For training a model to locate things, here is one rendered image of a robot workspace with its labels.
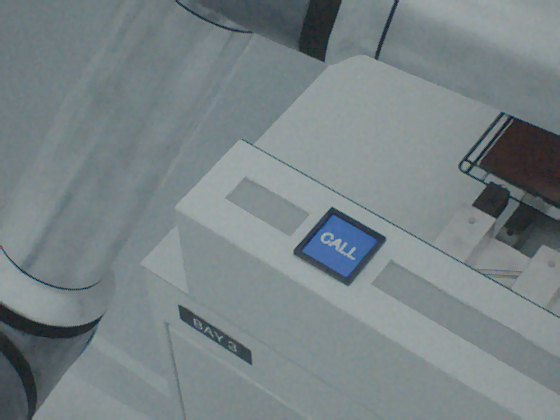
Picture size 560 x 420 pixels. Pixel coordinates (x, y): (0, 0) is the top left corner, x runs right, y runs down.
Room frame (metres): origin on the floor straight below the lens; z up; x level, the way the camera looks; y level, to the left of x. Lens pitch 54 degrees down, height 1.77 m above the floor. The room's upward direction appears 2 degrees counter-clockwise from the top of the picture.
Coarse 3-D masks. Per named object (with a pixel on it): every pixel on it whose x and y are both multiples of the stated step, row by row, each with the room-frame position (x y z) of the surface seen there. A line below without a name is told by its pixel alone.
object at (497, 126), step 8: (496, 120) 0.73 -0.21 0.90; (504, 120) 0.73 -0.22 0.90; (488, 128) 0.73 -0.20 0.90; (496, 128) 0.72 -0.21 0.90; (504, 128) 0.73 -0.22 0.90; (480, 136) 0.72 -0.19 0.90; (488, 136) 0.71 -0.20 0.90; (496, 136) 0.72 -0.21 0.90; (480, 144) 0.70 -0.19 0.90; (488, 144) 0.71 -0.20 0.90; (472, 152) 0.70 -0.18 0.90; (480, 152) 0.70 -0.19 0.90; (464, 160) 0.69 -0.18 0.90; (472, 160) 0.69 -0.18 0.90
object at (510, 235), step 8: (520, 208) 0.67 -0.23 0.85; (528, 208) 0.67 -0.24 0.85; (512, 216) 0.66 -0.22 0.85; (520, 216) 0.66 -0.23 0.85; (528, 216) 0.66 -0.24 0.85; (536, 216) 0.66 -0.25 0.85; (504, 224) 0.65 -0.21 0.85; (512, 224) 0.65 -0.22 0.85; (520, 224) 0.65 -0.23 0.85; (528, 224) 0.65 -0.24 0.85; (536, 224) 0.66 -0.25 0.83; (504, 232) 0.64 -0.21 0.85; (512, 232) 0.64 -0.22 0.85; (520, 232) 0.64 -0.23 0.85; (528, 232) 0.65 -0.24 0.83; (504, 240) 0.63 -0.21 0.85; (512, 240) 0.63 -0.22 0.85; (520, 240) 0.64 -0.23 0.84; (520, 248) 0.64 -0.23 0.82
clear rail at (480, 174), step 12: (468, 168) 0.68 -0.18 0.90; (480, 168) 0.68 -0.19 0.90; (480, 180) 0.67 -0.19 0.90; (492, 180) 0.66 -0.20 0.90; (504, 180) 0.66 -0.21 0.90; (516, 192) 0.65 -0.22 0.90; (528, 192) 0.65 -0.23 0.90; (528, 204) 0.64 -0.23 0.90; (540, 204) 0.63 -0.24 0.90; (552, 204) 0.63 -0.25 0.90; (552, 216) 0.62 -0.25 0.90
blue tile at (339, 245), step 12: (324, 228) 0.57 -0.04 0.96; (336, 228) 0.57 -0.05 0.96; (348, 228) 0.57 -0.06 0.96; (312, 240) 0.56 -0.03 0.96; (324, 240) 0.56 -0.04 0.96; (336, 240) 0.56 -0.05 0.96; (348, 240) 0.56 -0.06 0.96; (360, 240) 0.56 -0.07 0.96; (372, 240) 0.56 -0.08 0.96; (312, 252) 0.55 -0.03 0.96; (324, 252) 0.55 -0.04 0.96; (336, 252) 0.55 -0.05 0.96; (348, 252) 0.55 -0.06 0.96; (360, 252) 0.55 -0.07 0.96; (324, 264) 0.54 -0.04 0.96; (336, 264) 0.54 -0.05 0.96; (348, 264) 0.53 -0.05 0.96; (348, 276) 0.52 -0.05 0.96
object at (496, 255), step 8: (496, 240) 0.61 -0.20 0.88; (488, 248) 0.60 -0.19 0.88; (496, 248) 0.60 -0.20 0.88; (504, 248) 0.60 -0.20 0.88; (512, 248) 0.60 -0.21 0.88; (480, 256) 0.59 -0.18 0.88; (488, 256) 0.59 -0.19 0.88; (496, 256) 0.59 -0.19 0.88; (504, 256) 0.59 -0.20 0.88; (512, 256) 0.59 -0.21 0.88; (520, 256) 0.59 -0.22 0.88; (472, 264) 0.59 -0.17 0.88; (480, 264) 0.58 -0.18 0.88; (488, 264) 0.58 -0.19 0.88; (496, 264) 0.58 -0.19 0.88; (504, 264) 0.58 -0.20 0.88; (512, 264) 0.58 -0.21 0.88; (520, 264) 0.58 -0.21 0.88; (496, 280) 0.57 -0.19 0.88; (504, 280) 0.57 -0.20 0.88; (512, 280) 0.57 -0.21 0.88; (552, 312) 0.53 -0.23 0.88
